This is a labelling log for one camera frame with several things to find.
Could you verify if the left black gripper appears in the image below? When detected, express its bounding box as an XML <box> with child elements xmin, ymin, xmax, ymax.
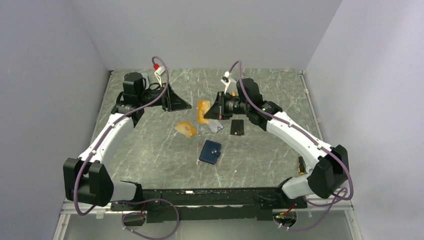
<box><xmin>138</xmin><ymin>82</ymin><xmax>191</xmax><ymax>112</ymax></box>

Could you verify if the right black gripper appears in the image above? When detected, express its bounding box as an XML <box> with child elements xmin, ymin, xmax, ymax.
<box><xmin>203</xmin><ymin>92</ymin><xmax>250</xmax><ymax>121</ymax></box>

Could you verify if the gold VIP card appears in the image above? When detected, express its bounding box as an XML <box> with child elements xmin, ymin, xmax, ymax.
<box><xmin>197</xmin><ymin>100</ymin><xmax>210</xmax><ymax>124</ymax></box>

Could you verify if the blue leather card holder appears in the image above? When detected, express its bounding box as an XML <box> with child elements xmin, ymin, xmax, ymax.
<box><xmin>198</xmin><ymin>140</ymin><xmax>222</xmax><ymax>165</ymax></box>

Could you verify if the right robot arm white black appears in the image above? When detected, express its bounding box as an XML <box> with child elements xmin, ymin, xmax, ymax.
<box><xmin>204</xmin><ymin>76</ymin><xmax>350</xmax><ymax>208</ymax></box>

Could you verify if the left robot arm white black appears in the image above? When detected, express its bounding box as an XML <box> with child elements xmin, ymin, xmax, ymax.
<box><xmin>63</xmin><ymin>72</ymin><xmax>192</xmax><ymax>210</ymax></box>

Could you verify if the silver card stack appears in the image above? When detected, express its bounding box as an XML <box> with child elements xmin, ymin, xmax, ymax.
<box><xmin>207</xmin><ymin>119</ymin><xmax>224</xmax><ymax>133</ymax></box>

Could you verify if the gold card stack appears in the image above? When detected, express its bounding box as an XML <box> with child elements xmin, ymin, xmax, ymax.
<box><xmin>174</xmin><ymin>121</ymin><xmax>197</xmax><ymax>139</ymax></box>

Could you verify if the black card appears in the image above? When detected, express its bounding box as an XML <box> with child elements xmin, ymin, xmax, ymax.
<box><xmin>230</xmin><ymin>119</ymin><xmax>245</xmax><ymax>136</ymax></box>

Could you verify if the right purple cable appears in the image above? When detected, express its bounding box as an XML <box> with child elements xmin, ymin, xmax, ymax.
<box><xmin>228</xmin><ymin>60</ymin><xmax>355</xmax><ymax>232</ymax></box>

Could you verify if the purple cable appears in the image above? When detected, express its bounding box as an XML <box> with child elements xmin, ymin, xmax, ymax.
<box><xmin>73</xmin><ymin>56</ymin><xmax>180</xmax><ymax>240</ymax></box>
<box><xmin>228</xmin><ymin>60</ymin><xmax>355</xmax><ymax>232</ymax></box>

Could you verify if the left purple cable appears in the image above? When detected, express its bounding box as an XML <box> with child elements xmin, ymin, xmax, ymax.
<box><xmin>73</xmin><ymin>56</ymin><xmax>180</xmax><ymax>240</ymax></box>

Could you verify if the aluminium frame rail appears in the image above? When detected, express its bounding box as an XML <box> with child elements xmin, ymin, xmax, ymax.
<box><xmin>60</xmin><ymin>197</ymin><xmax>112</xmax><ymax>215</ymax></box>

